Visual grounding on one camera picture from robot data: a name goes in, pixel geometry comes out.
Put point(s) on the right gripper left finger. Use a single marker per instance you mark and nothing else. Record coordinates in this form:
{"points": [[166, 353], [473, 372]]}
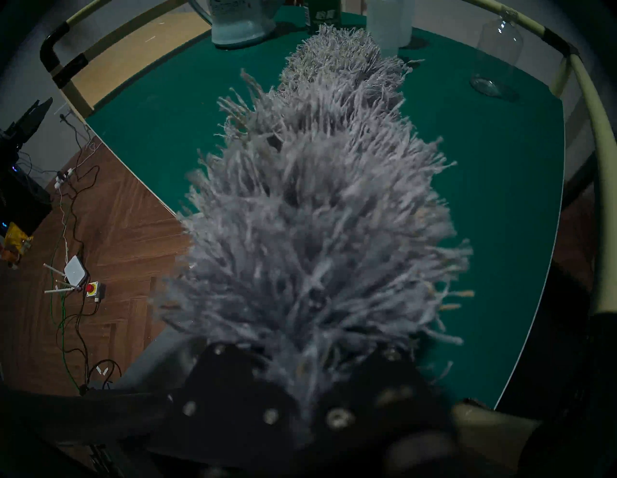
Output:
{"points": [[241, 400]]}

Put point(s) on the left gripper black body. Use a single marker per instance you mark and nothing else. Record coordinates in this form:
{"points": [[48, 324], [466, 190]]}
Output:
{"points": [[12, 147]]}

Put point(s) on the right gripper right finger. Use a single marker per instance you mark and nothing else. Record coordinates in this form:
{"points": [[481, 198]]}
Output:
{"points": [[385, 414]]}

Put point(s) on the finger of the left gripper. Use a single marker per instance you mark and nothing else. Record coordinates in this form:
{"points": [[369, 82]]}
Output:
{"points": [[34, 120]]}

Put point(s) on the grey fluffy duster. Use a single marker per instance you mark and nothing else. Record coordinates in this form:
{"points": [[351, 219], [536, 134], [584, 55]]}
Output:
{"points": [[313, 217]]}

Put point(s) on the black computer box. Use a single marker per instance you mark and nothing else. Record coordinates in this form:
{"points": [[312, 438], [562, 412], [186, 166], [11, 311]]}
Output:
{"points": [[24, 197]]}

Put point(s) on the white power strip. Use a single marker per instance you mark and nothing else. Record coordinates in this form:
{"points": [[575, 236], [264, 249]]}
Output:
{"points": [[62, 178]]}

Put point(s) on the yellow snack bag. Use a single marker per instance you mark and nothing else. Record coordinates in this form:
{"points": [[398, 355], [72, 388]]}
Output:
{"points": [[17, 238]]}

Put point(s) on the white wifi router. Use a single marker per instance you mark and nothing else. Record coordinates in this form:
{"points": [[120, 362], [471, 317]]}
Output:
{"points": [[74, 271]]}

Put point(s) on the red emergency stop button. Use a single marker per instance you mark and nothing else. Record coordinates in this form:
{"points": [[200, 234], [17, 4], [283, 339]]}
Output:
{"points": [[92, 289]]}

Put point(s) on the light blue watering can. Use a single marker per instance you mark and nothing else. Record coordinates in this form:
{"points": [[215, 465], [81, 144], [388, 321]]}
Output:
{"points": [[241, 29]]}

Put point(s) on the green label water bottle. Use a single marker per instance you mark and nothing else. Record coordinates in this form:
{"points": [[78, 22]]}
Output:
{"points": [[323, 12]]}

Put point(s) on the small clear empty bottle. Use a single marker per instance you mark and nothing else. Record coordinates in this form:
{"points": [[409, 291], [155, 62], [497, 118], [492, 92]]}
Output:
{"points": [[499, 48]]}

